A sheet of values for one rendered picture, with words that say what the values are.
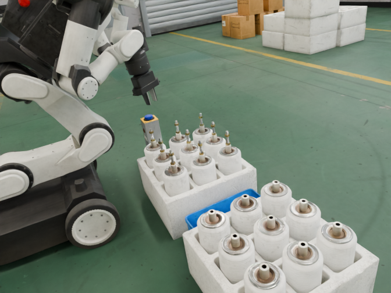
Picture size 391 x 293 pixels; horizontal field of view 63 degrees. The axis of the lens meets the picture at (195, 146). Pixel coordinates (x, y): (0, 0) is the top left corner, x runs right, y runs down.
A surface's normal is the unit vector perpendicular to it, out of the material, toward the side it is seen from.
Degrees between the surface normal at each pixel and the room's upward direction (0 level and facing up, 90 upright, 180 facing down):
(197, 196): 90
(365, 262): 0
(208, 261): 0
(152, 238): 0
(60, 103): 113
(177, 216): 90
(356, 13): 90
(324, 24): 90
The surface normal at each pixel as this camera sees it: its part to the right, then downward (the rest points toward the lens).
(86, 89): 0.81, 0.41
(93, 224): 0.43, 0.38
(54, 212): -0.12, -0.88
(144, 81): 0.72, 0.19
